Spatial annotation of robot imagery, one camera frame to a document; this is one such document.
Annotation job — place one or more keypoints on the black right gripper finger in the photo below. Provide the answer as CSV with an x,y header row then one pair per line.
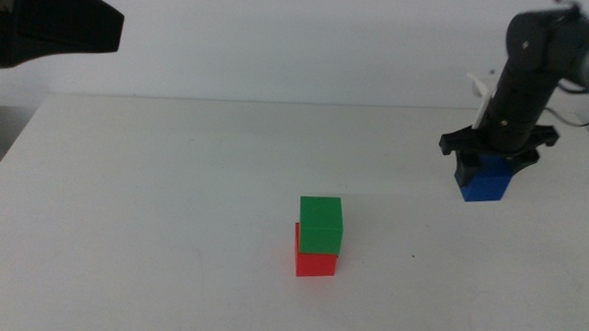
x,y
523,161
467,169

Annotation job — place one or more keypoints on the green cube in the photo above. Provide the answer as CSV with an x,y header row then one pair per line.
x,y
321,225

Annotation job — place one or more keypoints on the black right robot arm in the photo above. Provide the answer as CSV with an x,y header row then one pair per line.
x,y
539,61

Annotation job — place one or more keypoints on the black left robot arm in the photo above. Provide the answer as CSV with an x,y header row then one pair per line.
x,y
44,21

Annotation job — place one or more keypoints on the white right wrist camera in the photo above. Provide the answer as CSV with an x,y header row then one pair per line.
x,y
484,101

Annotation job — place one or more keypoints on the red cube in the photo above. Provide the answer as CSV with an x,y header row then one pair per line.
x,y
314,264

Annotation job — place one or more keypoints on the blue cube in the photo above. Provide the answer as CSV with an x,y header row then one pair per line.
x,y
487,187

